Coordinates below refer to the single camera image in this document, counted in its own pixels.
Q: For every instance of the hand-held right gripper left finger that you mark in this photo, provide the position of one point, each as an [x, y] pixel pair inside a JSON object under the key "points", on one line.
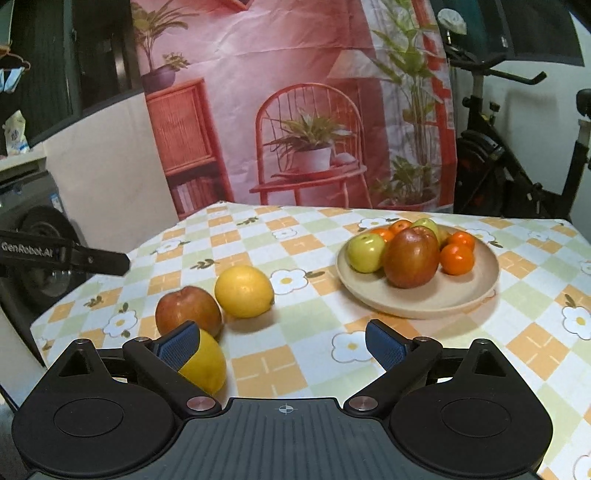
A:
{"points": [[178, 346]]}

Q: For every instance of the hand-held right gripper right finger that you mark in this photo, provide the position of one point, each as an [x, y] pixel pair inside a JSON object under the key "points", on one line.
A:
{"points": [[385, 346]]}

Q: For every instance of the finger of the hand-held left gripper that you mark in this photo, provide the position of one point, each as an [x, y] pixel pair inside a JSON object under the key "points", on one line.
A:
{"points": [[106, 263]]}

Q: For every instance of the yellow lemon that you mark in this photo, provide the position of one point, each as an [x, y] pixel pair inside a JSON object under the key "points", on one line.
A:
{"points": [[242, 290], [207, 364]]}

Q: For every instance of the beige round plate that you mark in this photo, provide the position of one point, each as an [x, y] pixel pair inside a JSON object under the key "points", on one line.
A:
{"points": [[415, 300]]}

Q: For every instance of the red apple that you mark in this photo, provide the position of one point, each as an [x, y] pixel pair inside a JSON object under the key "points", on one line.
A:
{"points": [[411, 258], [184, 311]]}

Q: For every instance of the green apple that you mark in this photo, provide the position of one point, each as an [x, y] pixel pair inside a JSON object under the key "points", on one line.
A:
{"points": [[364, 254], [433, 226]]}

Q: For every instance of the small orange tangerine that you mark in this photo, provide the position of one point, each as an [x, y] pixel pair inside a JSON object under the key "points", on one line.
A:
{"points": [[399, 226], [383, 234], [461, 239]]}

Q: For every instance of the large orange tangerine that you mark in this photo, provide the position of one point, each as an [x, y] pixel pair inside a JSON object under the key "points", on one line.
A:
{"points": [[457, 259]]}

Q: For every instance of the checkered flower tablecloth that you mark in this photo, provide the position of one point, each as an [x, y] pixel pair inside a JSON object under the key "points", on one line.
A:
{"points": [[300, 323]]}

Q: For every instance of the white printed bag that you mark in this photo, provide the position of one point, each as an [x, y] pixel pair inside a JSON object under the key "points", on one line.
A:
{"points": [[16, 134]]}

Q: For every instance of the blue cloth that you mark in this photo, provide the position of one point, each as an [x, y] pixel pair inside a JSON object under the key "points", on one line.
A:
{"points": [[9, 78]]}

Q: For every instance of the dark glass window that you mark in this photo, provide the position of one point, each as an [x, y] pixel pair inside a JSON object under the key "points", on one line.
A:
{"points": [[92, 55], [531, 27]]}

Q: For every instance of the black exercise bike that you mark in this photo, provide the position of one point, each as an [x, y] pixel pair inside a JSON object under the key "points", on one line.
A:
{"points": [[485, 161]]}

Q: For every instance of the printed pink backdrop cloth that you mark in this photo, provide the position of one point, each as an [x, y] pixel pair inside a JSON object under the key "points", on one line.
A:
{"points": [[277, 55]]}

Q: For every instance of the white plastic bag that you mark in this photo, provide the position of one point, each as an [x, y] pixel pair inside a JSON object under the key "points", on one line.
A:
{"points": [[452, 21]]}

